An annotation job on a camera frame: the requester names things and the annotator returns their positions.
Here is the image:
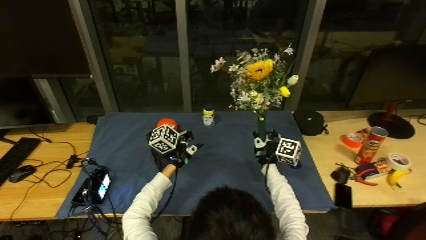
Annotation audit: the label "orange tape roll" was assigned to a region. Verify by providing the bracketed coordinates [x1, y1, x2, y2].
[341, 132, 365, 150]

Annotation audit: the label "white tape roll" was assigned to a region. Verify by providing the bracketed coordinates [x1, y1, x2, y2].
[386, 152, 411, 172]

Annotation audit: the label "black computer mouse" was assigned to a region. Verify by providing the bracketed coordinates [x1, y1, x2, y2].
[8, 164, 37, 184]

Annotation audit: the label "black power bank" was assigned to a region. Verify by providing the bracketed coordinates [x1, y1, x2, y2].
[70, 178, 93, 206]

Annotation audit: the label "black monitor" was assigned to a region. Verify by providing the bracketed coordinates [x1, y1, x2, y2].
[0, 74, 57, 130]

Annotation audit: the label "black cables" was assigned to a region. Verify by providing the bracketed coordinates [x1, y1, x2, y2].
[8, 128, 124, 240]

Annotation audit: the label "the person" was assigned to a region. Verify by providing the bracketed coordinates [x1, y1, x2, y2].
[187, 185, 277, 240]

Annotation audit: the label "sunflower bouquet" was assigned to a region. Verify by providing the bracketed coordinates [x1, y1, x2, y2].
[209, 44, 301, 118]

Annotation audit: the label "red handled pliers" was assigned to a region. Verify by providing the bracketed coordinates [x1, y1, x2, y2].
[351, 177, 379, 187]

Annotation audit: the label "small black pouch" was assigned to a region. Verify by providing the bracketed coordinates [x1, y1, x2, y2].
[330, 163, 353, 186]

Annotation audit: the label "phone with lit screen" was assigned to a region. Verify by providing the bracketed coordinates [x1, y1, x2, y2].
[89, 167, 113, 205]

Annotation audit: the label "dark monitor screen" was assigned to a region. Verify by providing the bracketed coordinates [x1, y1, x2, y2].
[346, 44, 426, 108]

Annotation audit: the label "red bag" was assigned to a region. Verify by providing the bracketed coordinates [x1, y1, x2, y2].
[365, 203, 426, 240]

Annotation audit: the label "black smartphone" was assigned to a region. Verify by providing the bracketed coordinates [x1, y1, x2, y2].
[334, 182, 354, 210]

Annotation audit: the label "white marker cube right glove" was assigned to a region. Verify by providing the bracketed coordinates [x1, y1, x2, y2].
[274, 137, 303, 167]

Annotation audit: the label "grey window frame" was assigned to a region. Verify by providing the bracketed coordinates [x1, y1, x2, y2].
[65, 0, 330, 116]

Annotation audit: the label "dark green vase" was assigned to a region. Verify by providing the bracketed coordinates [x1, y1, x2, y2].
[254, 113, 270, 149]

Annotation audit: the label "black round stand red pole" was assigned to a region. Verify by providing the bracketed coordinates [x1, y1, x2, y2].
[366, 99, 416, 140]

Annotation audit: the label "black cap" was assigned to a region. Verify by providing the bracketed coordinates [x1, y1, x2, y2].
[291, 109, 330, 137]

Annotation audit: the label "dark blue table cloth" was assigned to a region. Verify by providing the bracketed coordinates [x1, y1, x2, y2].
[56, 110, 335, 220]

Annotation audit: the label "white marker cube glove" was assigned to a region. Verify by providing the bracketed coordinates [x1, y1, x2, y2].
[146, 124, 181, 155]
[274, 137, 303, 167]

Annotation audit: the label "red chips can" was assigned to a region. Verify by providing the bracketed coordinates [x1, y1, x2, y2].
[353, 126, 390, 166]

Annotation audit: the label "colourful snack packet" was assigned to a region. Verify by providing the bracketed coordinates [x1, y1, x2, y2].
[354, 159, 394, 181]

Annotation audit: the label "black keyboard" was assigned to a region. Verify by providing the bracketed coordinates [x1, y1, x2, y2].
[0, 137, 44, 187]

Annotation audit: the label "yellow banana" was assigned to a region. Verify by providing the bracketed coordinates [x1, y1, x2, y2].
[386, 168, 412, 189]

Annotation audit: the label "small bottle with yellow label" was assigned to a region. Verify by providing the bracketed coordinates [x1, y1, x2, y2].
[201, 105, 217, 127]

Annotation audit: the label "person's left hand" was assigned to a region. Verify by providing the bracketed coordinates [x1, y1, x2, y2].
[150, 129, 205, 169]

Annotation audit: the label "white marker cube left glove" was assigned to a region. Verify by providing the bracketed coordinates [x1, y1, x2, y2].
[146, 124, 181, 155]

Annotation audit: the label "person's right hand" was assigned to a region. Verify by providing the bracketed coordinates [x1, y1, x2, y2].
[253, 130, 281, 167]

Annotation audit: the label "orange ball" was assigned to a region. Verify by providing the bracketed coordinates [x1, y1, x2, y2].
[156, 117, 179, 132]

